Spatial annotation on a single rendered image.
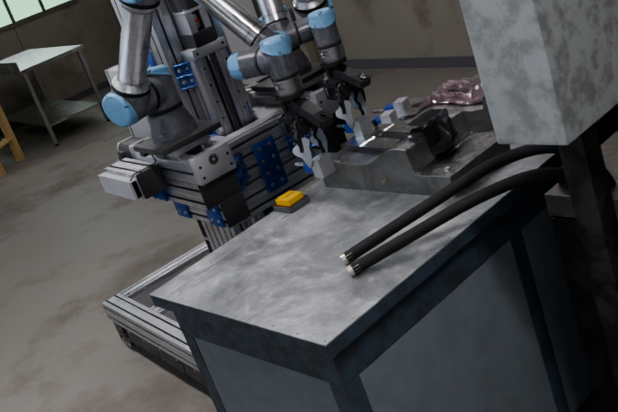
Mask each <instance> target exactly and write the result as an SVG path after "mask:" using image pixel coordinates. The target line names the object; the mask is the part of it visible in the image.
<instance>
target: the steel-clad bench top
mask: <svg viewBox="0 0 618 412"><path fill-rule="evenodd" d="M554 155H556V154H538V155H533V156H530V157H526V158H523V159H521V160H518V161H515V162H513V163H510V164H508V165H505V166H503V167H501V168H499V169H497V170H495V171H493V172H491V173H489V174H487V175H486V176H484V177H482V178H480V179H479V180H477V181H476V183H475V184H473V185H472V186H471V187H469V188H468V189H467V190H465V191H464V192H463V193H462V194H460V195H459V196H458V197H457V198H450V199H448V200H446V201H445V202H444V203H442V204H441V205H439V206H438V207H436V208H435V209H433V210H431V211H430V212H428V213H426V214H425V215H423V216H422V217H420V218H419V219H417V220H415V221H414V222H413V223H411V224H410V225H408V226H407V227H405V228H404V229H402V230H400V231H399V232H397V233H396V234H394V235H392V236H391V237H389V238H388V239H386V240H384V241H383V242H382V243H381V244H379V245H378V246H376V247H374V248H373V249H371V250H369V251H368V252H366V253H365V254H363V255H362V256H360V257H358V258H357V259H355V260H354V261H356V260H358V259H359V258H362V257H363V256H365V255H367V254H368V253H370V252H372V251H373V250H374V249H376V248H378V247H379V246H382V245H383V244H385V243H387V242H389V241H390V240H392V239H394V238H395V237H397V236H399V235H401V234H402V233H404V232H405V231H407V230H409V229H410V228H412V227H414V226H416V225H417V224H419V223H421V222H423V221H425V220H426V219H428V218H429V217H431V216H432V215H434V214H436V213H437V212H440V211H442V210H443V209H445V208H447V207H448V206H450V205H452V204H454V203H455V202H456V201H458V200H461V199H462V198H464V197H466V196H468V195H470V194H472V193H474V192H476V191H478V190H480V189H482V188H485V187H487V186H489V185H491V184H494V183H496V182H498V181H500V180H502V179H504V178H507V177H511V176H513V175H516V174H519V173H521V172H524V171H528V170H531V169H536V168H540V167H541V166H542V165H543V164H545V163H546V162H547V161H548V160H549V159H551V158H552V157H553V156H554ZM512 191H513V189H512V190H509V191H507V192H505V193H502V194H500V195H497V196H496V197H494V198H492V199H490V200H486V201H484V202H482V203H480V204H478V205H476V206H474V207H473V208H471V209H469V210H468V211H466V212H463V213H461V214H459V215H458V216H456V217H454V218H453V219H451V220H450V221H448V222H447V223H444V224H443V225H441V226H439V227H438V228H436V229H434V230H432V231H431V232H429V233H427V234H426V235H423V236H421V237H420V238H419V239H417V240H416V241H414V242H412V243H411V244H409V245H407V246H405V247H403V248H401V249H400V250H398V251H396V252H395V253H393V254H392V255H390V256H389V257H386V258H385V259H383V260H381V261H380V262H378V263H376V264H374V265H373V266H371V267H369V268H368V269H366V270H364V271H363V272H361V273H359V274H358V275H356V276H354V277H353V278H351V276H350V274H349V272H348V270H347V268H346V265H345V264H344V262H343V261H342V259H341V258H340V256H339V255H341V254H342V253H344V252H345V251H347V250H348V249H350V248H351V247H353V246H355V245H357V244H358V243H359V242H360V241H362V240H363V239H365V238H366V237H368V236H370V235H372V234H373V233H375V232H376V231H378V230H379V229H381V228H382V227H384V226H385V225H387V224H389V223H390V222H391V221H393V220H394V219H396V218H397V217H399V216H400V215H402V214H404V213H405V212H407V211H409V210H410V209H412V208H413V207H415V206H416V205H418V204H419V203H421V202H422V201H424V200H425V199H427V198H428V197H430V196H428V195H417V194H405V193H393V192H382V191H370V190H359V189H337V188H326V185H325V182H324V180H323V179H320V180H319V181H317V182H316V183H314V185H312V186H311V187H309V188H308V189H306V190H304V191H303V195H308V196H309V199H310V201H309V202H308V203H306V204H305V205H304V206H303V207H301V208H300V209H298V210H297V211H296V212H294V213H284V212H275V211H273V212H271V213H270V214H268V215H267V216H265V217H264V218H262V219H261V220H259V221H258V222H256V223H254V224H253V225H251V226H250V227H249V228H247V229H246V230H245V231H244V232H242V233H241V234H239V235H237V236H236V237H234V238H233V239H231V240H230V241H228V242H227V243H225V244H224V245H222V246H220V247H219V248H217V249H216V250H214V251H213V252H211V253H210V254H209V255H208V256H206V257H204V258H203V259H201V260H200V261H198V262H197V263H195V264H194V265H192V266H191V267H189V268H188V269H186V270H184V271H183V272H181V273H180V274H178V275H177V276H176V277H175V278H173V279H172V280H170V281H169V282H167V283H166V284H164V285H163V286H161V287H160V288H158V289H157V290H155V291H154V292H152V293H150V294H149V295H150V296H154V297H156V298H160V299H163V300H166V301H169V302H172V303H178V304H182V305H185V306H187V307H191V308H194V309H198V310H201V311H204V312H207V313H211V314H214V315H219V316H222V317H226V318H229V319H233V320H235V321H239V322H242V323H245V324H249V325H251V326H257V327H261V328H264V329H267V330H270V331H273V332H277V333H280V334H283V335H286V336H290V337H293V338H299V339H301V340H305V341H308V342H312V343H315V344H318V345H321V346H324V347H326V346H327V345H328V344H329V343H331V342H332V341H333V340H334V339H335V338H337V337H338V336H339V335H340V334H342V333H343V332H344V331H345V330H346V329H348V328H349V327H350V326H351V325H353V324H354V323H355V322H356V321H357V320H358V319H360V318H361V317H362V316H363V315H365V314H366V313H367V312H368V311H369V310H371V309H372V308H373V307H374V306H375V305H376V304H377V303H379V302H380V301H381V300H382V299H383V298H384V297H385V296H387V295H388V294H389V293H390V292H392V291H393V290H394V289H395V288H396V287H398V286H399V285H400V284H401V283H402V282H403V281H405V280H406V279H407V278H408V277H410V276H411V275H412V274H413V273H414V272H416V271H417V270H418V269H419V268H421V267H422V266H423V265H424V264H425V263H427V262H428V261H429V260H430V259H431V258H433V257H434V256H435V255H436V254H438V253H439V252H440V251H441V250H442V249H443V248H444V247H446V246H447V245H448V244H449V243H450V242H451V241H452V240H453V239H455V238H456V237H457V236H458V235H460V234H461V233H462V232H463V231H464V230H466V229H467V228H468V227H469V226H470V225H472V224H473V223H474V222H475V221H477V220H478V219H479V218H480V217H481V216H483V215H484V214H485V213H486V212H487V211H489V210H490V209H491V208H492V207H493V206H495V205H496V204H497V203H498V202H499V201H501V200H502V199H503V198H504V197H506V196H507V195H508V194H509V193H510V192H512ZM354 261H352V262H354ZM352 262H350V263H349V264H351V263H352ZM349 264H348V265H349Z"/></svg>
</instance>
